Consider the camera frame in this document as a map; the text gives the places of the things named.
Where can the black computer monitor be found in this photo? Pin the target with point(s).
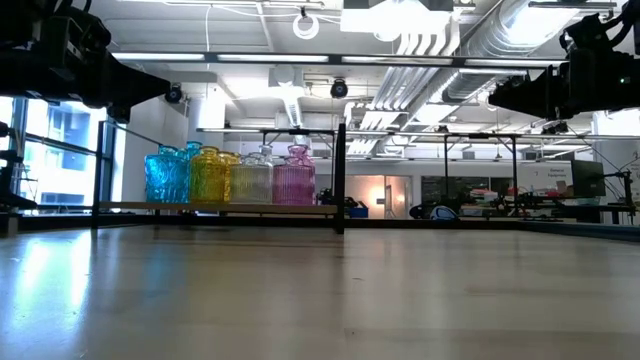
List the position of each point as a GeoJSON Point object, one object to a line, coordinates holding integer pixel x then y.
{"type": "Point", "coordinates": [589, 179]}

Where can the white LED light strip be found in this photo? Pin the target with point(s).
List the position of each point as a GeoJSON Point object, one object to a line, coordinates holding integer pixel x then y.
{"type": "Point", "coordinates": [272, 58]}
{"type": "Point", "coordinates": [400, 60]}
{"type": "Point", "coordinates": [515, 62]}
{"type": "Point", "coordinates": [160, 57]}

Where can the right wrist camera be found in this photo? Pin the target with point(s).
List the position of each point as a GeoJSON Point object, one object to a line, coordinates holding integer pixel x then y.
{"type": "Point", "coordinates": [580, 35]}

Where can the black round spotlight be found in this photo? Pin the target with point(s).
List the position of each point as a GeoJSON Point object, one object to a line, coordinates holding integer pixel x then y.
{"type": "Point", "coordinates": [339, 88]}
{"type": "Point", "coordinates": [173, 93]}

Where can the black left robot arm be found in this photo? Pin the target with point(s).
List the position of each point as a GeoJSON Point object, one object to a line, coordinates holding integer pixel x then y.
{"type": "Point", "coordinates": [15, 60]}

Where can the black tripod stand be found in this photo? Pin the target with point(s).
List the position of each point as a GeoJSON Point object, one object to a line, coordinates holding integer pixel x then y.
{"type": "Point", "coordinates": [628, 200]}

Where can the blue medallion embossed glass vase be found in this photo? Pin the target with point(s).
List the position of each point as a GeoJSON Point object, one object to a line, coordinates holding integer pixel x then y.
{"type": "Point", "coordinates": [165, 182]}

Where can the blue white helmet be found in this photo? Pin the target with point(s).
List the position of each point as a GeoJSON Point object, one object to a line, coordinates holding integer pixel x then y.
{"type": "Point", "coordinates": [443, 214]}

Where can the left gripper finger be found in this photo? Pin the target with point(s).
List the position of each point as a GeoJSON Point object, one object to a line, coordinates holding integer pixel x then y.
{"type": "Point", "coordinates": [119, 112]}
{"type": "Point", "coordinates": [130, 90]}

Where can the silver ceiling air duct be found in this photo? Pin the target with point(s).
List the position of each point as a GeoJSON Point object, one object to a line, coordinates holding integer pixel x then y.
{"type": "Point", "coordinates": [500, 30]}

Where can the pink ribbed glass vase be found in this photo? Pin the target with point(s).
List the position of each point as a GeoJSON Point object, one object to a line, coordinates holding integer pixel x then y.
{"type": "Point", "coordinates": [295, 185]}

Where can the clear fine-ribbed glass vase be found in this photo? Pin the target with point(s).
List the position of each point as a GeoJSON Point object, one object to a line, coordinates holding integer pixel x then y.
{"type": "Point", "coordinates": [252, 185]}

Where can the white ceiling light panel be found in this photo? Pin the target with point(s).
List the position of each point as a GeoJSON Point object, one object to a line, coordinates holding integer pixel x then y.
{"type": "Point", "coordinates": [390, 22]}

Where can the yellow ribbed glass vase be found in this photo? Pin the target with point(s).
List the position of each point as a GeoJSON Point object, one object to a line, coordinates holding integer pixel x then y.
{"type": "Point", "coordinates": [207, 180]}

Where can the wooden shelf board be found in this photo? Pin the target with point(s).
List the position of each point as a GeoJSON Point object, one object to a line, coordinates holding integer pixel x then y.
{"type": "Point", "coordinates": [150, 205]}

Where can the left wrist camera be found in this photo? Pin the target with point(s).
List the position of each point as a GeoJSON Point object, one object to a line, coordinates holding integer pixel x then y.
{"type": "Point", "coordinates": [82, 35]}

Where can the blue storage bin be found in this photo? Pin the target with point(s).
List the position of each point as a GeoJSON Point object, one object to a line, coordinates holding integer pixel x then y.
{"type": "Point", "coordinates": [358, 213]}

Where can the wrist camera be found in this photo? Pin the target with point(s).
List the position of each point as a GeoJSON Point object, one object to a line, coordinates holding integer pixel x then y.
{"type": "Point", "coordinates": [580, 35]}
{"type": "Point", "coordinates": [82, 35]}

